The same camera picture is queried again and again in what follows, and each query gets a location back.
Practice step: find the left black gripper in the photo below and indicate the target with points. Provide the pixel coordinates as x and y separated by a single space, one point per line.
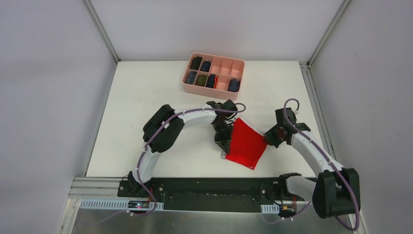
222 137

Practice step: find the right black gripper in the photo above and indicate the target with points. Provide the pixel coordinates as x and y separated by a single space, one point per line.
271 138

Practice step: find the red underwear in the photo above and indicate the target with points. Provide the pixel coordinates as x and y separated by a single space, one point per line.
247 145

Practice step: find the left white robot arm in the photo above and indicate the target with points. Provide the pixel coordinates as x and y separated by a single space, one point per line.
163 128

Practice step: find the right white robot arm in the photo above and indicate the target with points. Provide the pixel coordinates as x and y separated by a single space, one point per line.
336 191

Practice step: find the dark blue rolled underwear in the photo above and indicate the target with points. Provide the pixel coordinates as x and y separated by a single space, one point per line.
234 85

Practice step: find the blue orange rolled underwear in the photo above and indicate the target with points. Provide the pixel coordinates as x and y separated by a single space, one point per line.
212 81

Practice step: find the olive green rolled underwear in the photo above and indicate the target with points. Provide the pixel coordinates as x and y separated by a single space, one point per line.
201 80

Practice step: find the blue striped rolled underwear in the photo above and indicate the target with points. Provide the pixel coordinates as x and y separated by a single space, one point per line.
191 77

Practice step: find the navy rolled underwear top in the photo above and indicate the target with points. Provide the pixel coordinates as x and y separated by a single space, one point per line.
205 66

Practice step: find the black rolled underwear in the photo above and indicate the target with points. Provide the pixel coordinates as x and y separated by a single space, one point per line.
196 63

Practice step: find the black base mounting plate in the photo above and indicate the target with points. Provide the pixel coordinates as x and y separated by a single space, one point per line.
242 195

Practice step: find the pink compartment organizer box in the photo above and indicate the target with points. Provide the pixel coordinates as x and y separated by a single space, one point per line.
225 68

